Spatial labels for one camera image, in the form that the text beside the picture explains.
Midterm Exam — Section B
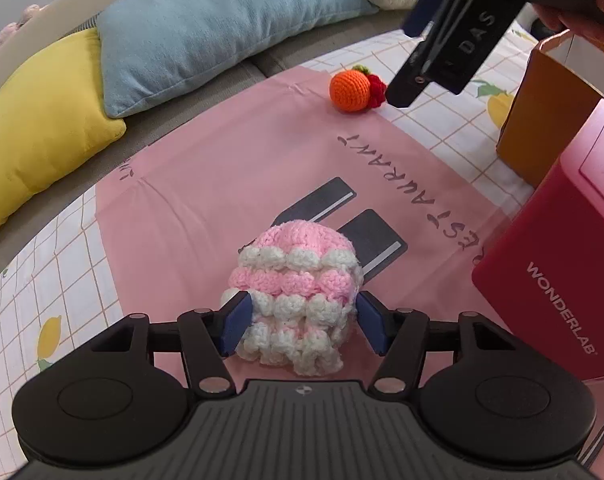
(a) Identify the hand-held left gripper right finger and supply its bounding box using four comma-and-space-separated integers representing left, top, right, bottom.
354, 291, 520, 395

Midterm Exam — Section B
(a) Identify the beige sofa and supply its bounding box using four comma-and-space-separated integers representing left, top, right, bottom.
0, 0, 433, 286

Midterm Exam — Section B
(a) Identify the red crochet strawberry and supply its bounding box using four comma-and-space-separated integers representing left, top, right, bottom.
352, 64, 388, 110

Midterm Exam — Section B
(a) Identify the pink and white crochet hat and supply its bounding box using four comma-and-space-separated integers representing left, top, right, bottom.
224, 220, 365, 378

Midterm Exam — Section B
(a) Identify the orange crochet ball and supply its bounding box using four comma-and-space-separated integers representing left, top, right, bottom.
329, 70, 372, 112

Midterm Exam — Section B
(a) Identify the orange paper bag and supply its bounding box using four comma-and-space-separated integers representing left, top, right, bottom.
496, 30, 604, 188

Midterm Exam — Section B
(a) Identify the pink plush cushion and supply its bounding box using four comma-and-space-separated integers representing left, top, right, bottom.
0, 4, 42, 63

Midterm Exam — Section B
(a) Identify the yellow pillow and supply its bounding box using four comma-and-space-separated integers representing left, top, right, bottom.
0, 27, 128, 251

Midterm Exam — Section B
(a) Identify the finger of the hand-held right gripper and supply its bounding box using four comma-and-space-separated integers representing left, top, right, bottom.
386, 35, 435, 108
402, 0, 445, 38

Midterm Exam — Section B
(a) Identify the pink printed cloth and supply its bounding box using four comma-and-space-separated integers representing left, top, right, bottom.
94, 65, 604, 480

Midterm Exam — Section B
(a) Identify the light blue pillow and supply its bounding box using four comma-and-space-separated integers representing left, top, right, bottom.
96, 0, 380, 120

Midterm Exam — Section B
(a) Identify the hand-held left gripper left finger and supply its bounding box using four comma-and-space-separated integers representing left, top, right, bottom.
87, 291, 254, 396

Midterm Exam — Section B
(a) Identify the lemon print grid blanket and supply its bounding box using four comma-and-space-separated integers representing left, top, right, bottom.
0, 10, 604, 480

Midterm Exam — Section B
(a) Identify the red box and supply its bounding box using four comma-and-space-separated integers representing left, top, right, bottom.
471, 97, 604, 381

